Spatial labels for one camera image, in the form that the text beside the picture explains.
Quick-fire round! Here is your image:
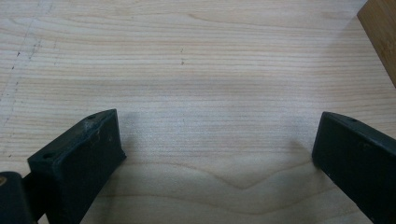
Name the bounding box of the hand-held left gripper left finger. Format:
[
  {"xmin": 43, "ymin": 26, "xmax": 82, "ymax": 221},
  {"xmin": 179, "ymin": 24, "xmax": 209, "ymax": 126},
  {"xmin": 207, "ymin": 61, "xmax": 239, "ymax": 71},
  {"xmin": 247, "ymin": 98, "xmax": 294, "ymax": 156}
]
[{"xmin": 27, "ymin": 108, "xmax": 127, "ymax": 224}]

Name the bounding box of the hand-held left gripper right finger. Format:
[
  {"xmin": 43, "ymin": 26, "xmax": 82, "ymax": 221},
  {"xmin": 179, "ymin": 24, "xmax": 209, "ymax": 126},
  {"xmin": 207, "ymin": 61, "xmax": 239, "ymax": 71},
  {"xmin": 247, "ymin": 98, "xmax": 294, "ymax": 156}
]
[{"xmin": 311, "ymin": 111, "xmax": 396, "ymax": 224}]

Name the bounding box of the brown wooden board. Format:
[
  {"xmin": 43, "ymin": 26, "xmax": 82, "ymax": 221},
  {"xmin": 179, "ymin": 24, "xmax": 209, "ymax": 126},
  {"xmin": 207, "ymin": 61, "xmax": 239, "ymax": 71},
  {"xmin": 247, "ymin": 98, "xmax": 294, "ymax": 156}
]
[{"xmin": 356, "ymin": 0, "xmax": 396, "ymax": 88}]

